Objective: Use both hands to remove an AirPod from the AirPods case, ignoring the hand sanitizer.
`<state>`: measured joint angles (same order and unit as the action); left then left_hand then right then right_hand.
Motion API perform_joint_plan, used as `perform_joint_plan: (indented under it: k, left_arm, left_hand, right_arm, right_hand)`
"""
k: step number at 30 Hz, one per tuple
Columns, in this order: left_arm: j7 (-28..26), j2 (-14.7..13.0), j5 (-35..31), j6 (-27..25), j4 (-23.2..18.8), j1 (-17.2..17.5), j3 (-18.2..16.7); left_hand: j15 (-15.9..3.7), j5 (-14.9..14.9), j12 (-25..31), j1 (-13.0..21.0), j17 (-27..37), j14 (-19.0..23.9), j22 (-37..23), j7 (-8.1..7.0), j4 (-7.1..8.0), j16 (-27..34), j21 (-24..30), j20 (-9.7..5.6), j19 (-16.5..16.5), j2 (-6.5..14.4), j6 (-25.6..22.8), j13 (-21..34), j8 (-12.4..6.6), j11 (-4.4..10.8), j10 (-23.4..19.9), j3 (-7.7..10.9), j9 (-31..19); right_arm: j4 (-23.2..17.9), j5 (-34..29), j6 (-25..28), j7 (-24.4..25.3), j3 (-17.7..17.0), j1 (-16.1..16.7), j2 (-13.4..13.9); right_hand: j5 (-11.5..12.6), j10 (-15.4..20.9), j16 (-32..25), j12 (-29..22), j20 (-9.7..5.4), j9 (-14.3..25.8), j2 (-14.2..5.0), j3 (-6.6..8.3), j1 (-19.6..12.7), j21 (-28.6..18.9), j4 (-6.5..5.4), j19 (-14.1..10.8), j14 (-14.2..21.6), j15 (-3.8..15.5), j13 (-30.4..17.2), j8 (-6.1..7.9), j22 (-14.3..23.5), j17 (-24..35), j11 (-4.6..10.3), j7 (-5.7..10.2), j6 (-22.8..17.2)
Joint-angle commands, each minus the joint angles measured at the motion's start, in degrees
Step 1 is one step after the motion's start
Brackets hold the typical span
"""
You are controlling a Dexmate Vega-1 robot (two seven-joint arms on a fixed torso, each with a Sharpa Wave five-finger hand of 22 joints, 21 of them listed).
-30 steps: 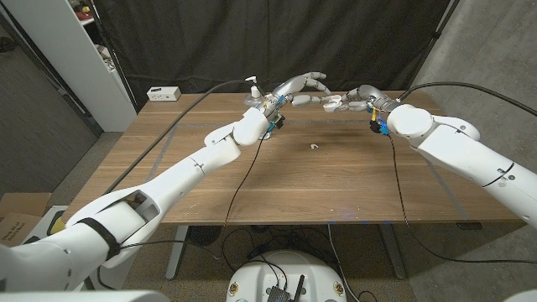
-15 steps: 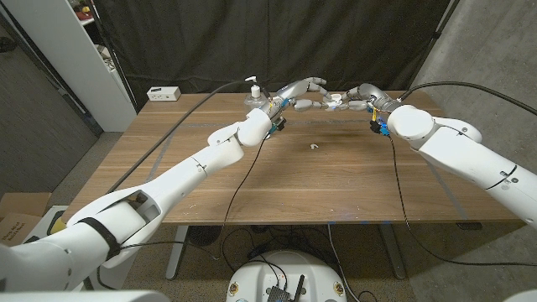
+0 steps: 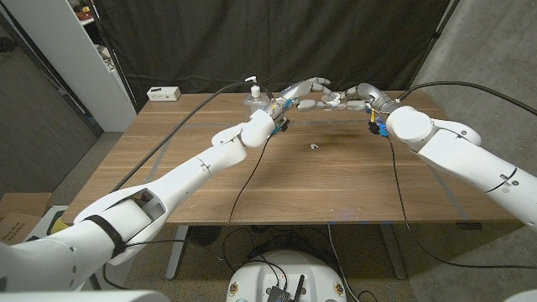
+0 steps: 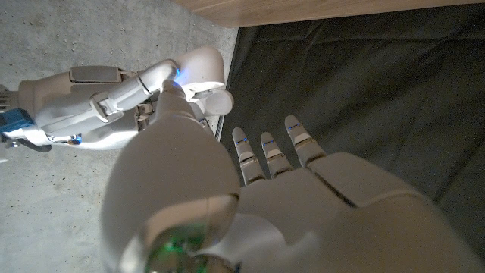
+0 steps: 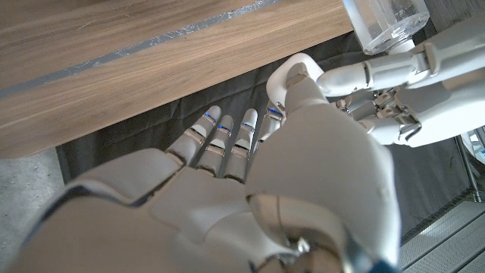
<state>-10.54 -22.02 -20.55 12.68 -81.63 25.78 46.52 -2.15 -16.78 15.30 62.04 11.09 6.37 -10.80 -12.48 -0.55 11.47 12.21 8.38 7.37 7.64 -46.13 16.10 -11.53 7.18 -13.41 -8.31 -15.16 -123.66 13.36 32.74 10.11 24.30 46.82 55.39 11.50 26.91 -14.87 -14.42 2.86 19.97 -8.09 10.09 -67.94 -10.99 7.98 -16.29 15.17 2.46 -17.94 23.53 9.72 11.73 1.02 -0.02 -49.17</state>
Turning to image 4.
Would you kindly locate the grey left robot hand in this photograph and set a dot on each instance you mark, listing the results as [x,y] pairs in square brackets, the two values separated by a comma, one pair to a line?
[284,220]

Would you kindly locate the black backdrop curtain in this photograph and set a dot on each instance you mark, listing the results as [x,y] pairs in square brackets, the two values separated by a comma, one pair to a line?
[360,76]

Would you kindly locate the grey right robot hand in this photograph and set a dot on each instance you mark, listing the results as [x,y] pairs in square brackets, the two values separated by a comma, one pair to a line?
[83,110]

